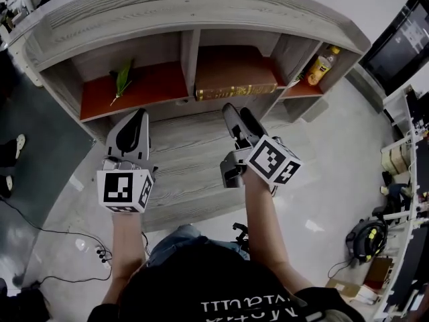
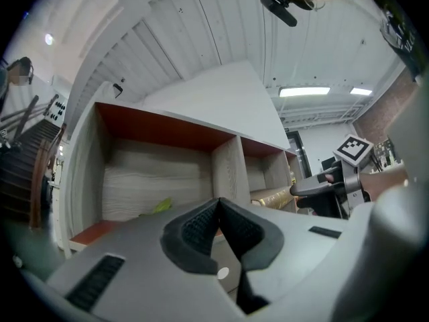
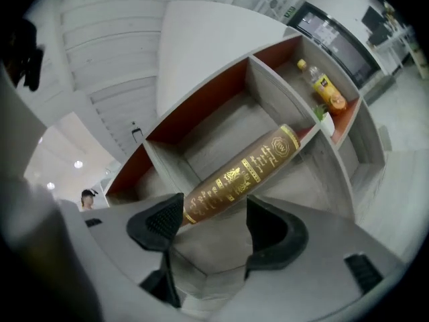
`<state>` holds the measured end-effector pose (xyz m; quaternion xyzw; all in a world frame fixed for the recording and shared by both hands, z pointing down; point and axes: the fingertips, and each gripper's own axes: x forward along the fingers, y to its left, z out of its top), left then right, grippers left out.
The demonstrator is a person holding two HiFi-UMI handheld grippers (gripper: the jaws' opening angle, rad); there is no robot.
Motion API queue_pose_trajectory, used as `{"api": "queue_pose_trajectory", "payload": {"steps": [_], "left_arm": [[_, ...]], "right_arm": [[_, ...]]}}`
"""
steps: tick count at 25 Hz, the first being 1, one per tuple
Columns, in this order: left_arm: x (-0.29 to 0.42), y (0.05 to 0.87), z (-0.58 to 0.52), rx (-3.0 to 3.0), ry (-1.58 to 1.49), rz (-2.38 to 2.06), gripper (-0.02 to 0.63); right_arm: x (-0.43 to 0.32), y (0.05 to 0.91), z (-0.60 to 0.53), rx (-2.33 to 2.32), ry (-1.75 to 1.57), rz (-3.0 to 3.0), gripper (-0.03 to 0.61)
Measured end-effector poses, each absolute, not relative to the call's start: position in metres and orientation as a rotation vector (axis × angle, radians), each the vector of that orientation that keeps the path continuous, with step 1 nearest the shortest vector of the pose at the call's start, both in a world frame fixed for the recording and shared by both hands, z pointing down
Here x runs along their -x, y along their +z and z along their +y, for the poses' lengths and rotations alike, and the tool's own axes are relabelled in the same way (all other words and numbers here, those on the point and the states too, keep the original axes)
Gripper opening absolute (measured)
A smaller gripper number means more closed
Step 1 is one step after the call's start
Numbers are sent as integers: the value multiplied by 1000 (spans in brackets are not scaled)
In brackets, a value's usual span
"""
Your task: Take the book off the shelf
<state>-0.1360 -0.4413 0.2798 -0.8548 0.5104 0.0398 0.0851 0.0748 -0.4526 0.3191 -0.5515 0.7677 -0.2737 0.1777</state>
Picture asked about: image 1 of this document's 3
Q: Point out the dark grey floor mat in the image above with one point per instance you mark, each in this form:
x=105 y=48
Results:
x=37 y=146

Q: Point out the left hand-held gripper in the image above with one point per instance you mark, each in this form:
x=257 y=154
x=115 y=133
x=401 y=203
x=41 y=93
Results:
x=117 y=186

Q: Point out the white power strip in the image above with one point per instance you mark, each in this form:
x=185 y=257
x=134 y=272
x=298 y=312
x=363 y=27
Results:
x=104 y=257

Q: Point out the grey wooden shelf desk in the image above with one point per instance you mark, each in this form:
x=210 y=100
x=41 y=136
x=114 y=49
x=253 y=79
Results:
x=194 y=186

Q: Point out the person's black printed t-shirt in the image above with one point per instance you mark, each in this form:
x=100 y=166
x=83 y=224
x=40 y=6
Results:
x=207 y=280

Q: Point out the small green potted plant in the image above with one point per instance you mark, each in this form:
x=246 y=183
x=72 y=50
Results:
x=300 y=76

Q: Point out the person's right forearm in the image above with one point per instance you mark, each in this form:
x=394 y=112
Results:
x=264 y=226

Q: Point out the green artificial leaf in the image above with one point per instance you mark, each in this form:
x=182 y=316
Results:
x=123 y=79

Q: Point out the white metal rack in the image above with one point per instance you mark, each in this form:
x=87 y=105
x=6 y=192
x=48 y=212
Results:
x=413 y=166

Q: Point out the white paper scrap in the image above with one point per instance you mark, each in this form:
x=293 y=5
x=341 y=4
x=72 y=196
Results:
x=314 y=226

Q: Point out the black glass cabinet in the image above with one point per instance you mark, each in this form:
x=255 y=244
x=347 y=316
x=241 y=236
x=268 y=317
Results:
x=399 y=39

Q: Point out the black bracket stand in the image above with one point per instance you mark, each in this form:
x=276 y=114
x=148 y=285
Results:
x=241 y=235

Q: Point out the person's blue jeans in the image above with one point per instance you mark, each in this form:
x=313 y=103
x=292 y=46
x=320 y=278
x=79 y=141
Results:
x=181 y=240

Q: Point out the tan cardboard box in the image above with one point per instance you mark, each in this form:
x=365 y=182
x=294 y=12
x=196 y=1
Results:
x=345 y=288

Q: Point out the person's left forearm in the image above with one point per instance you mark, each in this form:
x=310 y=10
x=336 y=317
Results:
x=125 y=247

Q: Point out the brown book with gold spine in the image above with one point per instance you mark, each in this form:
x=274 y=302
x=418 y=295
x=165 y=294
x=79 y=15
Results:
x=231 y=72

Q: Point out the black and yellow device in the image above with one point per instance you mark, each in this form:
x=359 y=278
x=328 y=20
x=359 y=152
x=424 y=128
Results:
x=367 y=243

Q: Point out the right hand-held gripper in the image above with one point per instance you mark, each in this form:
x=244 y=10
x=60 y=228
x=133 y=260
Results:
x=268 y=158

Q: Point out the yellow drink bottle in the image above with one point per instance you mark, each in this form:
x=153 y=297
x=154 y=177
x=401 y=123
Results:
x=320 y=67

